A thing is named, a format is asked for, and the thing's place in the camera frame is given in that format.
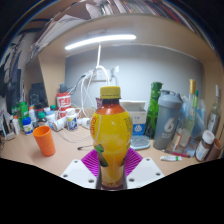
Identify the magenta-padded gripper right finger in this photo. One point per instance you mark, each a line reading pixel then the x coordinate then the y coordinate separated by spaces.
pixel 146 170

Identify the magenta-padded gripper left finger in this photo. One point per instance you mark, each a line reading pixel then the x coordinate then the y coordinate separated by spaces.
pixel 77 171

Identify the yellow-capped orange juice bottle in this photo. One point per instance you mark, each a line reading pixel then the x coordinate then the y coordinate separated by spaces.
pixel 111 133

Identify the small white tube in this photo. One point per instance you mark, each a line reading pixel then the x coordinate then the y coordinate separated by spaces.
pixel 170 158

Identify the light blue hairbrush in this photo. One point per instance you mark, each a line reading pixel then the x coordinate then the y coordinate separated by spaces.
pixel 140 142

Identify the orange plastic cup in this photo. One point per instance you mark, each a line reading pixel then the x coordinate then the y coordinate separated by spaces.
pixel 45 141

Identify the grey shaker bottle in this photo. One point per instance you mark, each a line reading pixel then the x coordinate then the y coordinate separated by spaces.
pixel 166 123

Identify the white pill bottle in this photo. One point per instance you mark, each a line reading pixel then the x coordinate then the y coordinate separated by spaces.
pixel 71 120

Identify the brown jar with white lid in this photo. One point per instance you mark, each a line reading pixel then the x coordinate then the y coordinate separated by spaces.
pixel 204 148

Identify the green glass bottle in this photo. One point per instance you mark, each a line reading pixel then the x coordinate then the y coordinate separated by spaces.
pixel 154 106

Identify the white bottle with blue cap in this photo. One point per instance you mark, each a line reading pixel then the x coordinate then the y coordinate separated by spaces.
pixel 27 126

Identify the red and white can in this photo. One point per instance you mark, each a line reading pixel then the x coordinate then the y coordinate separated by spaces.
pixel 63 103

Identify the pink pouch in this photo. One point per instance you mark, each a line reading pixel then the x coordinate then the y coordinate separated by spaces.
pixel 98 102

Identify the green pouch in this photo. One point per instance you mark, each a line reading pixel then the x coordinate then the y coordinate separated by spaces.
pixel 23 110

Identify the clear glass bottle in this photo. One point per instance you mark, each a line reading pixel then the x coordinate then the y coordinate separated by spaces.
pixel 214 116

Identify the slim bottle with green cap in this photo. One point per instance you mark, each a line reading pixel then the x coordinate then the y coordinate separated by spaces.
pixel 196 98

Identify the clear bottle with gold cap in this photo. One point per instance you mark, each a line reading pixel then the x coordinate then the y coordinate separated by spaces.
pixel 192 88

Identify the hanging dark clothes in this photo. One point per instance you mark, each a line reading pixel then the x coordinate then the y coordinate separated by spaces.
pixel 10 76

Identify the white under-shelf light bar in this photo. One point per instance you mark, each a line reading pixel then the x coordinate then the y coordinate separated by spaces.
pixel 100 41

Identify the white wall power outlet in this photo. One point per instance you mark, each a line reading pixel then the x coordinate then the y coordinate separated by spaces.
pixel 100 74

